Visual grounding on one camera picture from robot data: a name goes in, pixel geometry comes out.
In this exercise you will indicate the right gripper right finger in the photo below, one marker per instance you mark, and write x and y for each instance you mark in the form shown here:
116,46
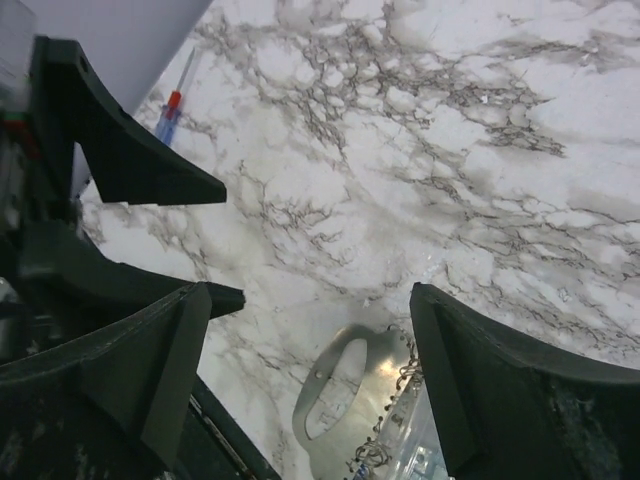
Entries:
509,406

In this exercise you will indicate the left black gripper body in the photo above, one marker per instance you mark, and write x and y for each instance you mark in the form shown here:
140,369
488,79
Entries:
38,212

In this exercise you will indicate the blue red screwdriver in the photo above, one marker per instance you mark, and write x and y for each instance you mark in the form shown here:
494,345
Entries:
171,110

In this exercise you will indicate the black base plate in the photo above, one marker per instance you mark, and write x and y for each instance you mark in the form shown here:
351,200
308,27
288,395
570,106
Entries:
214,447

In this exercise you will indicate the clear plastic screw box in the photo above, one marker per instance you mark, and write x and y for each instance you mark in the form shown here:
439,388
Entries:
410,439

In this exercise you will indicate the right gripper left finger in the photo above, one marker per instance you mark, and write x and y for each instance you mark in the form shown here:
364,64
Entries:
110,404

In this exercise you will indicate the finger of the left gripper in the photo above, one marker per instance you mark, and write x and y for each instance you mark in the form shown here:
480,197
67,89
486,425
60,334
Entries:
62,273
71,106

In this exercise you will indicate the metal key organizer plate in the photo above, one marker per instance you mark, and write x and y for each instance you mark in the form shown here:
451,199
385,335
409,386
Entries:
346,397

